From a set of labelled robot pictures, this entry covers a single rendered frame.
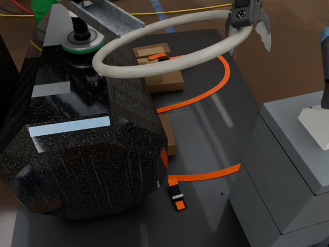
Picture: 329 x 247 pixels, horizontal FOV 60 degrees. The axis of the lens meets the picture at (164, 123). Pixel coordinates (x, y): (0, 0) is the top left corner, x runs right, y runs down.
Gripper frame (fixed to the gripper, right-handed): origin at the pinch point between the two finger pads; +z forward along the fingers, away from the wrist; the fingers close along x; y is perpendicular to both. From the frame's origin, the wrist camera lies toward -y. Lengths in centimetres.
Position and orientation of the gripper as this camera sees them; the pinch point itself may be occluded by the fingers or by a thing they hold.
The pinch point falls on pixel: (249, 52)
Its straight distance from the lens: 86.9
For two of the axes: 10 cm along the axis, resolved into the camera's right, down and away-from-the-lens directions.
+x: -9.0, 0.0, 4.4
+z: 2.5, 8.2, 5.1
